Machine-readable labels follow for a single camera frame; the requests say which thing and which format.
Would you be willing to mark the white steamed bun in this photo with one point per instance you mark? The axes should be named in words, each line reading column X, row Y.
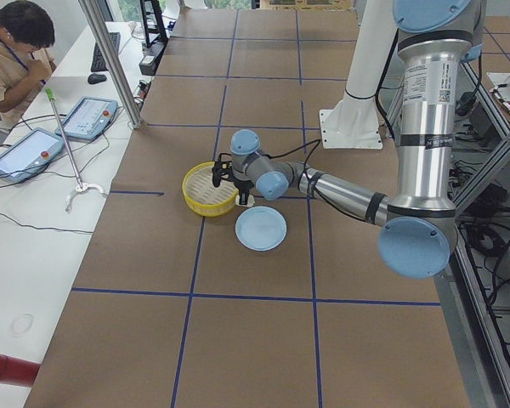
column 245, row 200

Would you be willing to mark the red cylinder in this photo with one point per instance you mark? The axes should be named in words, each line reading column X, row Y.
column 17, row 372

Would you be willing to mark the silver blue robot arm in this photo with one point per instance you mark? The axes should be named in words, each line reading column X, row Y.
column 417, row 225

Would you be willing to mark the yellow steamer basket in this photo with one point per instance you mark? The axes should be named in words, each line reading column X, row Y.
column 202, row 197

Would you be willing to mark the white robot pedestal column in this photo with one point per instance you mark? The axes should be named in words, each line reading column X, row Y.
column 353, row 122

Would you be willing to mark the black computer mouse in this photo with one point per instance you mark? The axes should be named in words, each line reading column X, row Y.
column 96, row 78

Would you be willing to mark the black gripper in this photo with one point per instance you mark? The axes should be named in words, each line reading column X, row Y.
column 242, row 186

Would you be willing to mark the black box on table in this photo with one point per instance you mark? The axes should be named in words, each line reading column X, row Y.
column 151, row 59

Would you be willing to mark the light blue plate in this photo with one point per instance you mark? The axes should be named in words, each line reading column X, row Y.
column 261, row 228

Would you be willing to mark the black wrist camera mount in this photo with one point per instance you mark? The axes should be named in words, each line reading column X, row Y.
column 222, row 170

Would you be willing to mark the aluminium frame post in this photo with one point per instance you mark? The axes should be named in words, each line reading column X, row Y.
column 98, row 27

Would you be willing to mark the far blue teach pendant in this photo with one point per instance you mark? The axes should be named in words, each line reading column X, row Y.
column 88, row 119

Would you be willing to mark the person in beige shirt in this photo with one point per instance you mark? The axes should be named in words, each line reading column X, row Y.
column 26, row 35

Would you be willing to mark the near blue teach pendant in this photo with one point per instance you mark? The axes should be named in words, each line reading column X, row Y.
column 30, row 155

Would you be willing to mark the blue teach pendant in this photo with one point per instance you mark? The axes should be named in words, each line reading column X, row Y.
column 88, row 119
column 30, row 155

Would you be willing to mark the metal reacher grabber stick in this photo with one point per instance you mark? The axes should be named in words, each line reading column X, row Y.
column 81, row 186

